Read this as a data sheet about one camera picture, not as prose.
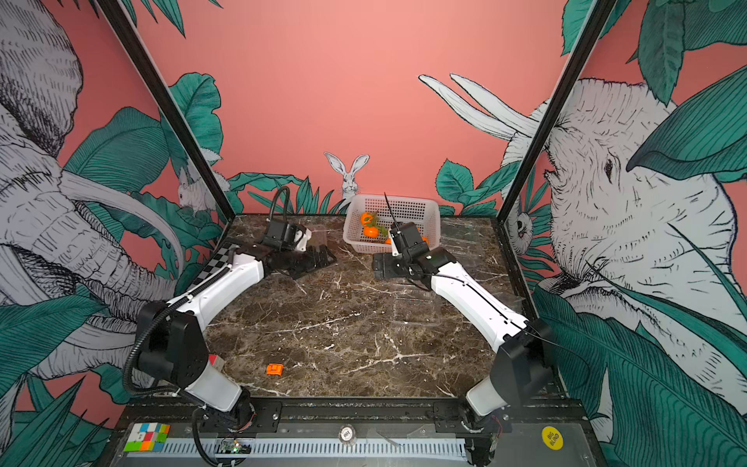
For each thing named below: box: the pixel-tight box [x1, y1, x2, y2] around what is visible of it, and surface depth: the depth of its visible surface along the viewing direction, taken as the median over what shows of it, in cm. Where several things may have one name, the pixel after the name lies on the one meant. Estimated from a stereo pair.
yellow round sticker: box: [541, 426, 565, 451], surface depth 73 cm
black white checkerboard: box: [187, 242, 239, 290], surface depth 103 cm
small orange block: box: [265, 362, 285, 377], surface depth 81 cm
